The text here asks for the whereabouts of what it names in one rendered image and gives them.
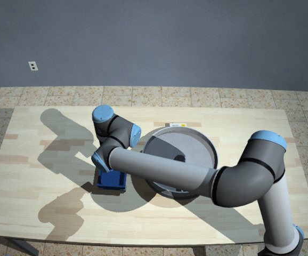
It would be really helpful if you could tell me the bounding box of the blue crate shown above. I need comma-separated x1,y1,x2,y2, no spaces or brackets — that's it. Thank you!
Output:
96,168,127,191

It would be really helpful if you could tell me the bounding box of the grey turntable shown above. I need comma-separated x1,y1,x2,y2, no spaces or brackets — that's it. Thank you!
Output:
141,125,219,200

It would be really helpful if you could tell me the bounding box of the wooden table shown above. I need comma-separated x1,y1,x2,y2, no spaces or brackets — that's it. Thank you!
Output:
0,106,308,256

